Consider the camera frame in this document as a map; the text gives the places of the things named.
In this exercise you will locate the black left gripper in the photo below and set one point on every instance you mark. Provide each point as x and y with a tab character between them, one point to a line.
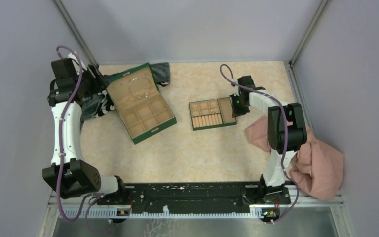
96	71

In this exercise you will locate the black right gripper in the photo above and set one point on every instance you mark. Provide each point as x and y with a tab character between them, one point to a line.
236	111

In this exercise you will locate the green compartment jewelry tray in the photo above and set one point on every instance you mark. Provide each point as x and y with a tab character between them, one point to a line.
213	113

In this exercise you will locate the green jewelry box with lid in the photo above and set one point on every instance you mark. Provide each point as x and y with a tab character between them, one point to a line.
139	103

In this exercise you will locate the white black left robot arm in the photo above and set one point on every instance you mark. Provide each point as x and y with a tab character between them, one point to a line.
69	175

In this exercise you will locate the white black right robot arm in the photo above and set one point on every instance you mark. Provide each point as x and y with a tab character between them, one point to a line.
286	130

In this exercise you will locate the grey-green zebra plush towel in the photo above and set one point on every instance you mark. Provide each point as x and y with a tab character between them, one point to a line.
100	103

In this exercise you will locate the pink cloth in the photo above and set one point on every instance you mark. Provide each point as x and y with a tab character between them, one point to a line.
318	168

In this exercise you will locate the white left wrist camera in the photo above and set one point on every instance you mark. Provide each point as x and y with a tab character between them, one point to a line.
77	65

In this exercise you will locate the left aluminium frame post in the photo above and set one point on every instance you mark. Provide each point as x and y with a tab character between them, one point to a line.
75	31

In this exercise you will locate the aluminium frame post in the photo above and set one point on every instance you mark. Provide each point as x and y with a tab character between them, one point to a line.
309	31
75	31

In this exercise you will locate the right aluminium frame post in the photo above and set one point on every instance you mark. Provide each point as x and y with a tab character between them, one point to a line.
309	31

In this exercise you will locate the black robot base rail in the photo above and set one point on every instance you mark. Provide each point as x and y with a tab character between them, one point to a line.
210	198

